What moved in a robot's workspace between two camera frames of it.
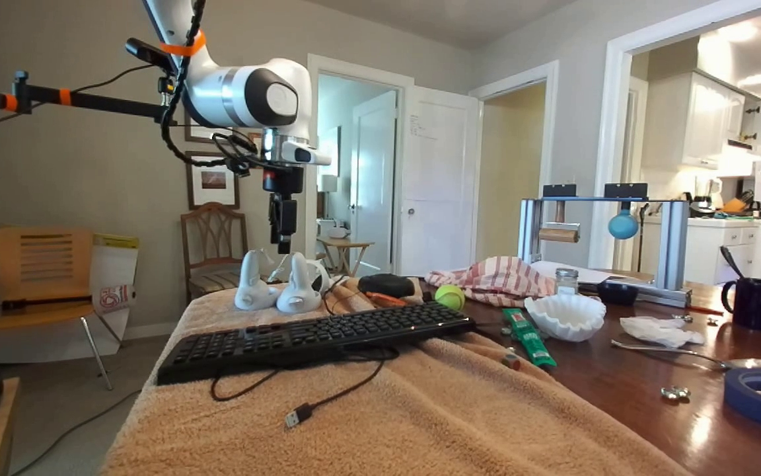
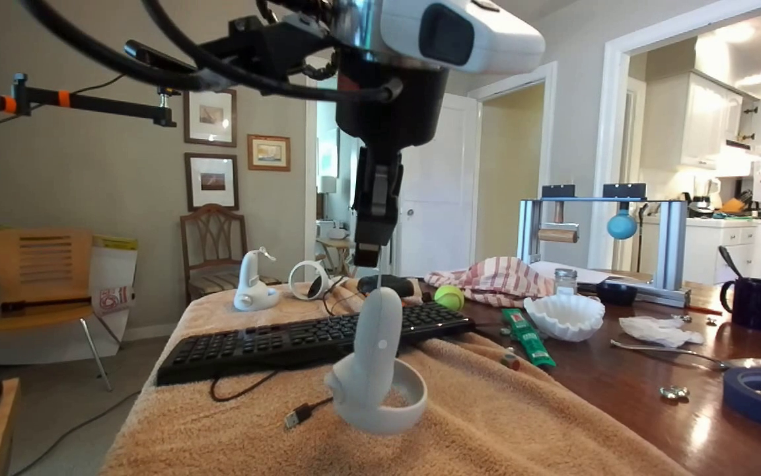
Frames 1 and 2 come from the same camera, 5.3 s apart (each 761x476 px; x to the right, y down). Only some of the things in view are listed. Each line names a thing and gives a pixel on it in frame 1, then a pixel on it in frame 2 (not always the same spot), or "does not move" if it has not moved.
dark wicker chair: (212, 247) does not move
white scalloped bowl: (565, 314) does not move
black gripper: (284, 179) to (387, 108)
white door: (438, 179) does not move
